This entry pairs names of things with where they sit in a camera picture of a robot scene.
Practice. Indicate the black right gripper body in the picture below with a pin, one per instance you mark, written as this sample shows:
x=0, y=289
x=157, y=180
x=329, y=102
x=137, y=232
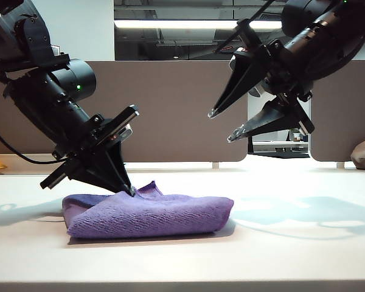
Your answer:
x=292, y=64

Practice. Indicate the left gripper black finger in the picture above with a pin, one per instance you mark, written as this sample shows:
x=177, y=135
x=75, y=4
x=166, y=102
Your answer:
x=118, y=164
x=100, y=173

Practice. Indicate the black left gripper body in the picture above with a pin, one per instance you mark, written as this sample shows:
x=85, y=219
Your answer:
x=79, y=130

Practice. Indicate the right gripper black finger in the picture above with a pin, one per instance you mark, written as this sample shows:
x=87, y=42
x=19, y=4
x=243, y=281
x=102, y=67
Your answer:
x=273, y=117
x=243, y=79

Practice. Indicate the purple microfibre cloth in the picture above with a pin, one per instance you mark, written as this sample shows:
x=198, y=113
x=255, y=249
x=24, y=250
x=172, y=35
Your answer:
x=146, y=216

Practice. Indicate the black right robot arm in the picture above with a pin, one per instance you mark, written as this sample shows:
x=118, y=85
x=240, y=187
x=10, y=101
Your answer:
x=346, y=24

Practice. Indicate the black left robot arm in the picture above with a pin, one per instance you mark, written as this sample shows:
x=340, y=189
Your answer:
x=24, y=45

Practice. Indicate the crumpled brown cloth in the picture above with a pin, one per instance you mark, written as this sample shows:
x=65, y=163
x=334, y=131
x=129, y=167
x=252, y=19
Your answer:
x=363, y=155

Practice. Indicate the white background desk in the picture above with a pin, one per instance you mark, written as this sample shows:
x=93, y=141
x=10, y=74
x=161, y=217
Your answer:
x=267, y=143

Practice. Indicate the green potted plant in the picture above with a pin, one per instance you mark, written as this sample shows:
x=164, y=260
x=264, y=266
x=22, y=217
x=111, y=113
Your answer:
x=295, y=136

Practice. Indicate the red ceiling sign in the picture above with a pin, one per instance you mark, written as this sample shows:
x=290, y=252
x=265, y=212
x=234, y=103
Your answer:
x=227, y=48

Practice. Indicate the narrow brown desk divider panel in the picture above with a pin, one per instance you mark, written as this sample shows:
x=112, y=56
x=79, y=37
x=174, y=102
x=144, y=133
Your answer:
x=337, y=127

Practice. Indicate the wide brown desk divider panel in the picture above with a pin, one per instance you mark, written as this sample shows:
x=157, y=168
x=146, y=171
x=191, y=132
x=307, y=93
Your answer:
x=176, y=106

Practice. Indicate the long ceiling light strip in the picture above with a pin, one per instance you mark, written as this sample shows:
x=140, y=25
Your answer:
x=170, y=24

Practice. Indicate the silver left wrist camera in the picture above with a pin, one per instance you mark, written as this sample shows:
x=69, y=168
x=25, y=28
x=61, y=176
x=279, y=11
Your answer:
x=123, y=132

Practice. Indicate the white divider panel bracket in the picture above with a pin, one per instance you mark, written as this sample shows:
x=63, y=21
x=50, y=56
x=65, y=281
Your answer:
x=340, y=165
x=216, y=165

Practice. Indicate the metal wall switch plate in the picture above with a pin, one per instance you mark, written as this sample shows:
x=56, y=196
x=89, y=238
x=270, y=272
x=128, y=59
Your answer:
x=56, y=50

